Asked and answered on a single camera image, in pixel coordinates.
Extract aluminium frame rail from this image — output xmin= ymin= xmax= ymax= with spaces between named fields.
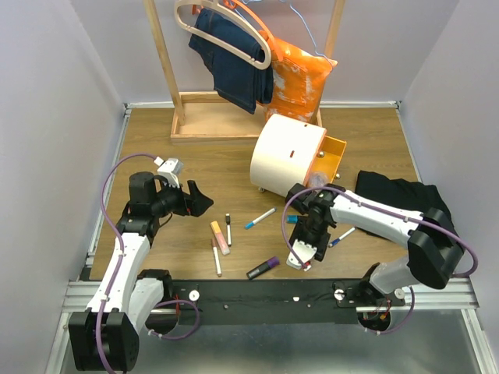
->
xmin=62 ymin=279 xmax=479 ymax=312

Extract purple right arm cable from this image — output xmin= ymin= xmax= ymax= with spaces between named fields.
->
xmin=282 ymin=185 xmax=480 ymax=337

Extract clear jar of paper clips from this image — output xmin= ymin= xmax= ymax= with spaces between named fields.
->
xmin=306 ymin=171 xmax=330 ymax=188

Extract black cloth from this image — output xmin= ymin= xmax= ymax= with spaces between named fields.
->
xmin=355 ymin=171 xmax=452 ymax=221

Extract pink highlighter orange cap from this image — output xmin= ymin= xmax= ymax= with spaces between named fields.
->
xmin=210 ymin=221 xmax=230 ymax=256

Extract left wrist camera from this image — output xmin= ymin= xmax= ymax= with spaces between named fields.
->
xmin=154 ymin=157 xmax=183 ymax=188

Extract white marker brown cap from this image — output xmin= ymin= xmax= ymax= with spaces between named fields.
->
xmin=211 ymin=238 xmax=222 ymax=277

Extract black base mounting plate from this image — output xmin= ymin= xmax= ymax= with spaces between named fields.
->
xmin=163 ymin=279 xmax=405 ymax=326

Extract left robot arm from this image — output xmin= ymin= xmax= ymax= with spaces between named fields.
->
xmin=69 ymin=171 xmax=214 ymax=372

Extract black highlighter purple cap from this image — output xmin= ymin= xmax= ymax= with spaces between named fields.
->
xmin=246 ymin=256 xmax=280 ymax=280

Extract wooden clothes rack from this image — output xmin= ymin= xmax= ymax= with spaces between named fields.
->
xmin=143 ymin=0 xmax=346 ymax=146

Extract white rounded drawer organizer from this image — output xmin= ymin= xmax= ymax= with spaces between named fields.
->
xmin=249 ymin=114 xmax=347 ymax=197

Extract white marker black cap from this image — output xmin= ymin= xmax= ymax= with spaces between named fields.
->
xmin=225 ymin=213 xmax=232 ymax=247

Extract orange white garment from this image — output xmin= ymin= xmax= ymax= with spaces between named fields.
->
xmin=260 ymin=30 xmax=338 ymax=123

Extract white marker light blue cap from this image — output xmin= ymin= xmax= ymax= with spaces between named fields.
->
xmin=245 ymin=207 xmax=277 ymax=230

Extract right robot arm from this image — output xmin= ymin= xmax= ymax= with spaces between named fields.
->
xmin=285 ymin=184 xmax=466 ymax=305

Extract white marker dark blue cap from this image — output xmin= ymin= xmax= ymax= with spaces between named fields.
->
xmin=328 ymin=227 xmax=356 ymax=248

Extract beige clothes hanger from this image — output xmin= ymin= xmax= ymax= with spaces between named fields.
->
xmin=174 ymin=0 xmax=272 ymax=70

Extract dark blue jeans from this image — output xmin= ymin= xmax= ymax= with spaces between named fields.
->
xmin=189 ymin=9 xmax=274 ymax=115

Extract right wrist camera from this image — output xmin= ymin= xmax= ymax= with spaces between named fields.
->
xmin=286 ymin=239 xmax=317 ymax=272

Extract orange clothes hanger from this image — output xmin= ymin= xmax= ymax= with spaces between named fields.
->
xmin=224 ymin=0 xmax=288 ymax=62

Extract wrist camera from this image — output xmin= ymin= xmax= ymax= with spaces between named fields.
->
xmin=286 ymin=239 xmax=317 ymax=272
xmin=154 ymin=157 xmax=183 ymax=188

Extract black highlighter blue cap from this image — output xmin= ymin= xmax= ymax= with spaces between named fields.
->
xmin=285 ymin=215 xmax=299 ymax=224

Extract light blue wire hanger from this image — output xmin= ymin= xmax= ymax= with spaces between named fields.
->
xmin=279 ymin=0 xmax=327 ymax=60

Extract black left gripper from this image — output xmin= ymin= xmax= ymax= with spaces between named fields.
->
xmin=151 ymin=175 xmax=214 ymax=217

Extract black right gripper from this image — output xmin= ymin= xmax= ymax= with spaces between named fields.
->
xmin=285 ymin=217 xmax=331 ymax=262

